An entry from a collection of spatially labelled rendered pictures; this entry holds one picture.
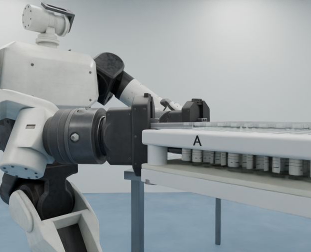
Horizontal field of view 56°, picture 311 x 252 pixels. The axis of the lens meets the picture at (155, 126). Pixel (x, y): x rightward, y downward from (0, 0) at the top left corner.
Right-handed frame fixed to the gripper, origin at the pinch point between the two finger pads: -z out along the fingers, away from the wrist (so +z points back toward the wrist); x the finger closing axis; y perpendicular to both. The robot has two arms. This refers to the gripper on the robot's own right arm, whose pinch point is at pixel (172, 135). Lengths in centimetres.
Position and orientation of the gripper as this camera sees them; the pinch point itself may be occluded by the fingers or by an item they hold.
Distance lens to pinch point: 43.3
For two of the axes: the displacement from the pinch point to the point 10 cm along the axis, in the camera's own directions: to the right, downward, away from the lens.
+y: -2.0, 0.1, -9.8
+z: -9.8, 0.1, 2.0
